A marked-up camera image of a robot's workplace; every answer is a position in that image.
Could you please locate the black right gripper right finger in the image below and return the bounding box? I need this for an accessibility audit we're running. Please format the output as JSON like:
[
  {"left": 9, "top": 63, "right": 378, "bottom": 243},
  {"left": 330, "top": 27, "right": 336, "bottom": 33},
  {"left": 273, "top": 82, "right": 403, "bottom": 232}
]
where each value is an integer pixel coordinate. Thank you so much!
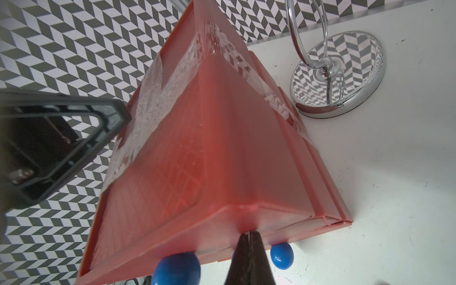
[{"left": 225, "top": 231, "right": 275, "bottom": 285}]

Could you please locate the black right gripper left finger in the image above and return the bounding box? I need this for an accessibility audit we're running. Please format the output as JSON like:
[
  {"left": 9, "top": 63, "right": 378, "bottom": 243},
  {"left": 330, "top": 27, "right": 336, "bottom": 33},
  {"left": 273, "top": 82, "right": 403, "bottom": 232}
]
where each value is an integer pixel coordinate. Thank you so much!
[{"left": 1, "top": 89, "right": 131, "bottom": 210}]

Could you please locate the blue top drawer knob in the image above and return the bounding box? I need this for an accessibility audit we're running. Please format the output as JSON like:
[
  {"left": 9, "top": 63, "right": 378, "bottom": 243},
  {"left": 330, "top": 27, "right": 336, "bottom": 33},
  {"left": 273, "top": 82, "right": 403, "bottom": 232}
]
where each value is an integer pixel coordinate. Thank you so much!
[{"left": 150, "top": 252, "right": 201, "bottom": 285}]

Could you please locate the blue drawer knob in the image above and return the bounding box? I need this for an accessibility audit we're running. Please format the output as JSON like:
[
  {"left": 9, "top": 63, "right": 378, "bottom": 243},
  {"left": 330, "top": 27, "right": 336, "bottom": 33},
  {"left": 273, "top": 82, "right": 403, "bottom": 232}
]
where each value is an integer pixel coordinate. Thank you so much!
[
  {"left": 150, "top": 252, "right": 201, "bottom": 285},
  {"left": 270, "top": 242, "right": 295, "bottom": 270}
]

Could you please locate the red plastic drawer cabinet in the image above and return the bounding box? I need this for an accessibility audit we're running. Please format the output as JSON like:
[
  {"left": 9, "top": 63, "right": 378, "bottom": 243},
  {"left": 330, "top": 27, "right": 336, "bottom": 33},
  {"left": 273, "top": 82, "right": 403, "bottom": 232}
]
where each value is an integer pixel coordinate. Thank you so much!
[{"left": 76, "top": 1, "right": 353, "bottom": 285}]

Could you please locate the blue middle drawer knob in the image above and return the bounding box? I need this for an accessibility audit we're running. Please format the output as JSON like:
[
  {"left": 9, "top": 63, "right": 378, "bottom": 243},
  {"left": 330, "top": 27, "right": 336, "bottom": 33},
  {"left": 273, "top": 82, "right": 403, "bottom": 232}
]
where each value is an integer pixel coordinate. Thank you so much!
[{"left": 270, "top": 242, "right": 295, "bottom": 270}]

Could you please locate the chrome wire stand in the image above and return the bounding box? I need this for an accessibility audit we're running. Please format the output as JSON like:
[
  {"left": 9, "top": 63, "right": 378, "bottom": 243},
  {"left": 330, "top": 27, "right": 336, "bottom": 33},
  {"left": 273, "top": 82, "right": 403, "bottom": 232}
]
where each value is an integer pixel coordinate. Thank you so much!
[{"left": 285, "top": 1, "right": 386, "bottom": 119}]

